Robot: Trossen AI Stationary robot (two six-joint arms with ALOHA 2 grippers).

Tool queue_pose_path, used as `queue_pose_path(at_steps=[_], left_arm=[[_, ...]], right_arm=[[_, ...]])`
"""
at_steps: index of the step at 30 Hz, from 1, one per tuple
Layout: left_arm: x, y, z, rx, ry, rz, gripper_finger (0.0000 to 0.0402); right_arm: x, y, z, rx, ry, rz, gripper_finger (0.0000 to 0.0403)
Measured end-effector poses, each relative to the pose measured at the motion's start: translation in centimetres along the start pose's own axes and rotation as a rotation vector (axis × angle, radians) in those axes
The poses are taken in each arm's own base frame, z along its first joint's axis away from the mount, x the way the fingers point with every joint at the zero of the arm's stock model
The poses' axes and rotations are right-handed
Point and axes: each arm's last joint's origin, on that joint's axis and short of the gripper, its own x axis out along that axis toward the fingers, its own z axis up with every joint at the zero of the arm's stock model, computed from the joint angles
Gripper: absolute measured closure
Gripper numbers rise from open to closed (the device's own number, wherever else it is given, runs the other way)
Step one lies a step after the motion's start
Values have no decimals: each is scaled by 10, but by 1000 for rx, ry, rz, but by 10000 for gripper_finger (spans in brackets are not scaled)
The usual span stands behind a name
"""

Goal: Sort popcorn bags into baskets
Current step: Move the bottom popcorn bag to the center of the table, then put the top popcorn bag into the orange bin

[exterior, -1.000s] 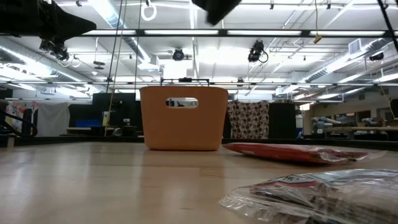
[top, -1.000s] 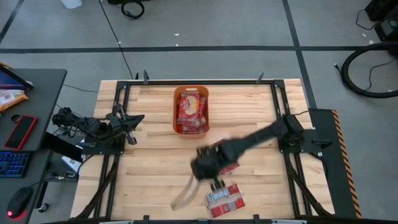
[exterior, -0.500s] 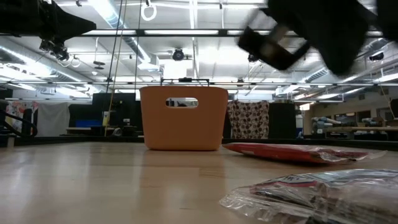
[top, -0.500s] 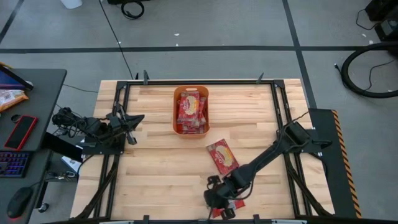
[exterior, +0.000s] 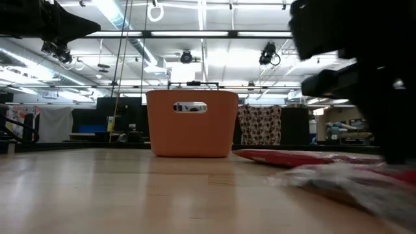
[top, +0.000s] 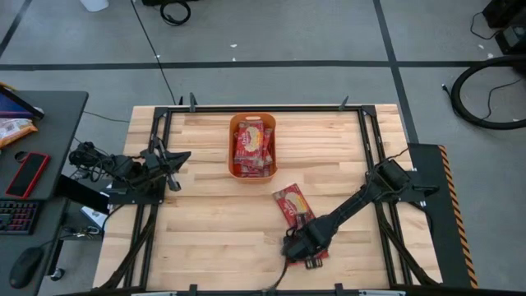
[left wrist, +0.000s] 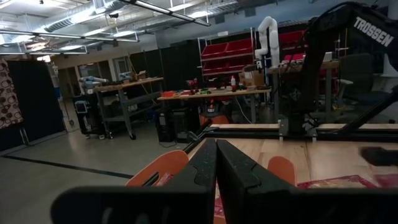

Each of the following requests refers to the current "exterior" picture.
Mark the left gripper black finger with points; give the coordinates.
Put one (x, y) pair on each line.
(74, 26)

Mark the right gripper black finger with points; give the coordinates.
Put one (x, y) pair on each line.
(403, 123)
(382, 123)

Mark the clear plastic snack bag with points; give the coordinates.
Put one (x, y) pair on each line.
(341, 185)

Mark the red popcorn bag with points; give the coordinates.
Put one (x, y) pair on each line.
(282, 157)

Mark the black ceiling equipment cluster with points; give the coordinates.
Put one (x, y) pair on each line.
(58, 52)

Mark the black cabinet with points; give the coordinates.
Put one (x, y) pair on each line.
(295, 126)

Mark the black room divider panel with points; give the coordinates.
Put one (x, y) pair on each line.
(130, 110)

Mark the white hanging sheet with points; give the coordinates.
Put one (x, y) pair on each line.
(55, 125)

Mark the blue panel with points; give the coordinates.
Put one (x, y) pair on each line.
(92, 129)

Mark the black overhead crossbar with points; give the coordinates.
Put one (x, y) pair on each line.
(188, 33)

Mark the round black ceiling fixture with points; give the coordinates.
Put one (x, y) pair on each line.
(186, 57)

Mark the brown dotted curtain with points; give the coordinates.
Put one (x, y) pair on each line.
(260, 126)

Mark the orange plastic basket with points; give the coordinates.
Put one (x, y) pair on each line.
(191, 133)

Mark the black hanging camera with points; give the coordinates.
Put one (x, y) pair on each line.
(268, 53)

